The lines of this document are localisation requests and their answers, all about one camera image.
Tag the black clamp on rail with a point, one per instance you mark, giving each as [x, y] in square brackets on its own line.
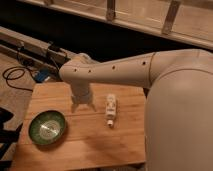
[55, 48]

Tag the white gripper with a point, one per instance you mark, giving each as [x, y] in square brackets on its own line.
[81, 94]

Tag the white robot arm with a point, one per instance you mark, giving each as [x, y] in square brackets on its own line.
[178, 118]

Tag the wooden table board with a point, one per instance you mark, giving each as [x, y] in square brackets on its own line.
[88, 141]

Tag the white plastic bottle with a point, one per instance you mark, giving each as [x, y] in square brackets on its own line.
[111, 109]

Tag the green ceramic bowl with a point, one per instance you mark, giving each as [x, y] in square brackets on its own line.
[47, 127]

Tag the blue device on floor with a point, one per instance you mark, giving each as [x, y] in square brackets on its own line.
[42, 75]

